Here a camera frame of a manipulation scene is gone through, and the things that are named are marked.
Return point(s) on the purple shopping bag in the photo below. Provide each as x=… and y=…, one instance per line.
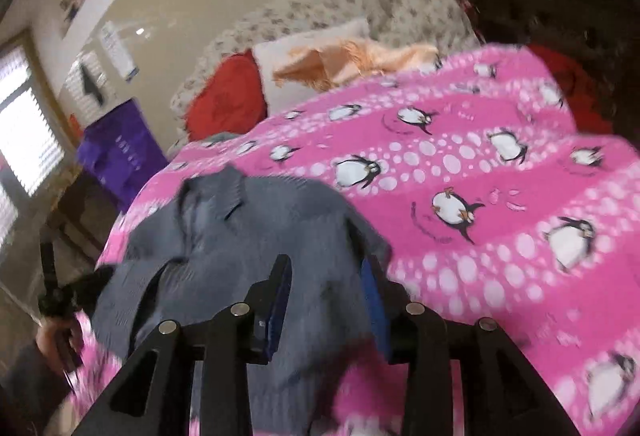
x=120, y=150

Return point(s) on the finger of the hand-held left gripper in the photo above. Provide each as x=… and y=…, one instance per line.
x=95, y=283

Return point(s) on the pink penguin print blanket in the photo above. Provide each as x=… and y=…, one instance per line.
x=450, y=155

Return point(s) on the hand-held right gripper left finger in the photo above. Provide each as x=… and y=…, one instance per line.
x=277, y=313

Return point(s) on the red pillow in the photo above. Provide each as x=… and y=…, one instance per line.
x=225, y=95

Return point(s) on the person's left hand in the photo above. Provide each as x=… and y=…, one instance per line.
x=50, y=338

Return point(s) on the red cloth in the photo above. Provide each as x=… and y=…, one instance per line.
x=585, y=95

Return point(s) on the floral padded headboard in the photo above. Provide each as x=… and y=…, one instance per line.
x=390, y=5

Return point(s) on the peach fringed scarf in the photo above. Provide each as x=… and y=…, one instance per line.
x=350, y=58

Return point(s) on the wooden side table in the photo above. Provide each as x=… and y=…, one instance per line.
x=85, y=201

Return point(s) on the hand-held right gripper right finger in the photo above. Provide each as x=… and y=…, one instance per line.
x=375, y=311

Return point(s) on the white pillow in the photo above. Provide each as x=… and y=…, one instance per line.
x=280, y=60

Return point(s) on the grey pinstriped suit jacket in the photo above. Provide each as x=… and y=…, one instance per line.
x=225, y=226

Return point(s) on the dark carved wooden cabinet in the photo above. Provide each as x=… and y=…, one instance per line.
x=540, y=10

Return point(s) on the red wall sticker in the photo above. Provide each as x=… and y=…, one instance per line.
x=73, y=124

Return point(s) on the dark hanging cloth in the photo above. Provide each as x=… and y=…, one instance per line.
x=92, y=85

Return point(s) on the wall calendar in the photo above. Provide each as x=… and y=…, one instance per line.
x=117, y=50

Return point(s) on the window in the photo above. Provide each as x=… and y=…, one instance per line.
x=30, y=135

